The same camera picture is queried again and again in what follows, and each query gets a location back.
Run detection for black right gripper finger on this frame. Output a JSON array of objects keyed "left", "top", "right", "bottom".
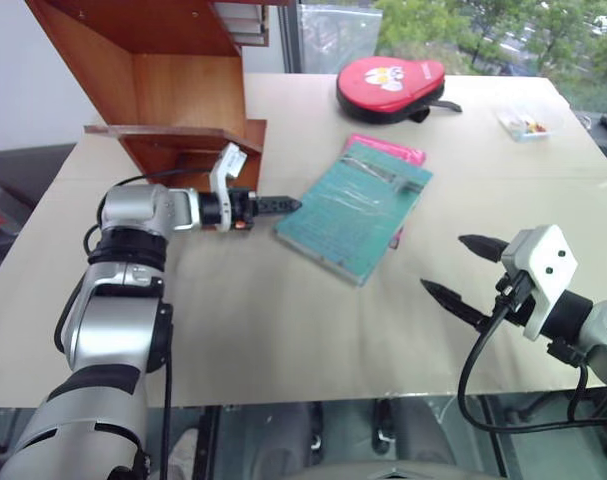
[
  {"left": 419, "top": 278, "right": 500, "bottom": 334},
  {"left": 457, "top": 233, "right": 510, "bottom": 264}
]

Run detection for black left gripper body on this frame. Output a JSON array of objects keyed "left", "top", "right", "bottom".
[{"left": 228, "top": 188, "right": 258, "bottom": 232}]

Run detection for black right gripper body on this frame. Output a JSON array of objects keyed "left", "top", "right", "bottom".
[{"left": 493, "top": 269, "right": 539, "bottom": 329}]

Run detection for green book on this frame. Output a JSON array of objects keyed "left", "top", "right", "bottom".
[{"left": 272, "top": 147, "right": 434, "bottom": 289}]

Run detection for pink book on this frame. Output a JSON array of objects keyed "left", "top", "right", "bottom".
[{"left": 342, "top": 132, "right": 428, "bottom": 251}]

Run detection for wooden bookshelf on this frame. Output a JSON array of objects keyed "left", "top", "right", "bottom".
[{"left": 24, "top": 0, "right": 269, "bottom": 194}]

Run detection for beige paper table cover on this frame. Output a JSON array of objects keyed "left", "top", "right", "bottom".
[{"left": 0, "top": 72, "right": 607, "bottom": 409}]

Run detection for clear plastic box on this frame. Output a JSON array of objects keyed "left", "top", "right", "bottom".
[{"left": 494, "top": 103, "right": 567, "bottom": 144}]

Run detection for red table tennis paddle case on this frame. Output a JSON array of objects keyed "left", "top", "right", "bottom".
[{"left": 335, "top": 55, "right": 464, "bottom": 127}]

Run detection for white books stack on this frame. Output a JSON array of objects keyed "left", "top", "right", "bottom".
[{"left": 211, "top": 0, "right": 270, "bottom": 49}]

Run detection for grey storage box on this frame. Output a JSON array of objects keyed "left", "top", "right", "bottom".
[{"left": 0, "top": 183, "right": 36, "bottom": 237}]

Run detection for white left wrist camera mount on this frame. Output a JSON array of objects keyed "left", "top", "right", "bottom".
[{"left": 208, "top": 142, "right": 247, "bottom": 234}]

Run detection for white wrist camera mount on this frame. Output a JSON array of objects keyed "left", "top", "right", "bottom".
[
  {"left": 208, "top": 142, "right": 247, "bottom": 234},
  {"left": 500, "top": 224, "right": 579, "bottom": 342}
]

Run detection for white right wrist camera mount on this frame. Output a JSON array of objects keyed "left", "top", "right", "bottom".
[{"left": 500, "top": 224, "right": 579, "bottom": 342}]

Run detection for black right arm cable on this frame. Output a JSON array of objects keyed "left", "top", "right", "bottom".
[{"left": 456, "top": 279, "right": 607, "bottom": 435}]

